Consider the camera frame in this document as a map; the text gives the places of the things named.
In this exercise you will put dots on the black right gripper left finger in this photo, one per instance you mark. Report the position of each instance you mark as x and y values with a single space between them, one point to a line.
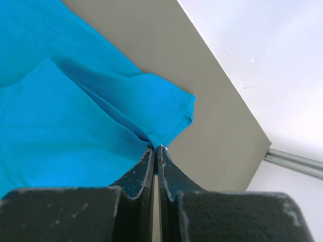
119 212

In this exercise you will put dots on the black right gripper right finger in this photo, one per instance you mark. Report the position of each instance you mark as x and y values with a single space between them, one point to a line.
191 213

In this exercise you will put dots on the blue t shirt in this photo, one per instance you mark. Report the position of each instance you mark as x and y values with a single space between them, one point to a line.
75 111

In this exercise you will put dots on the aluminium corner frame post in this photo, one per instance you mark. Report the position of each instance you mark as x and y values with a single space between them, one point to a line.
294 162

